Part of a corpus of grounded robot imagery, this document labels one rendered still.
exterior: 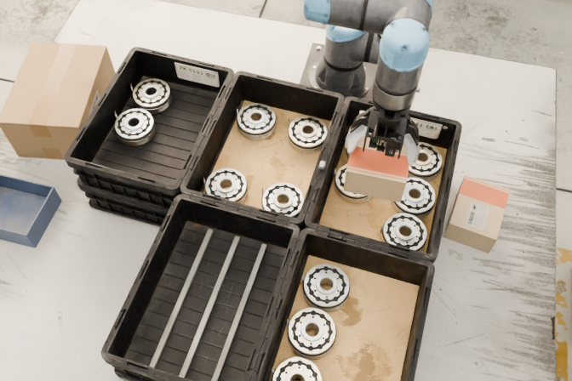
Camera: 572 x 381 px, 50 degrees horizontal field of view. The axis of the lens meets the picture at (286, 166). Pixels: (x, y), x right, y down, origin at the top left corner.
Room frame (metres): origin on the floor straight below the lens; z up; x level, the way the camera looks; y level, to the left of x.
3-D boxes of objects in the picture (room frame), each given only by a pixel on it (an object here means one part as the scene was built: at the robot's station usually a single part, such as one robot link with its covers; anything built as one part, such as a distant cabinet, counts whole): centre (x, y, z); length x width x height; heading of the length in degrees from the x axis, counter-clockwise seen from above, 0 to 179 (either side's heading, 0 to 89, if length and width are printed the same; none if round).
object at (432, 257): (0.80, -0.24, 0.92); 0.40 x 0.30 x 0.02; 163
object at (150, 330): (0.51, 0.17, 0.87); 0.40 x 0.30 x 0.11; 163
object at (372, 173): (0.74, -0.20, 1.08); 0.16 x 0.12 x 0.07; 166
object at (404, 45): (0.72, -0.19, 1.40); 0.09 x 0.08 x 0.11; 167
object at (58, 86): (1.15, 0.64, 0.78); 0.30 x 0.22 x 0.16; 175
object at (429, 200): (0.78, -0.31, 0.86); 0.10 x 0.10 x 0.01
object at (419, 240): (0.68, -0.28, 0.86); 0.10 x 0.10 x 0.01
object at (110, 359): (0.51, 0.17, 0.92); 0.40 x 0.30 x 0.02; 163
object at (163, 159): (0.98, 0.33, 0.87); 0.40 x 0.30 x 0.11; 163
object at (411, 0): (0.82, -0.20, 1.40); 0.11 x 0.11 x 0.08; 77
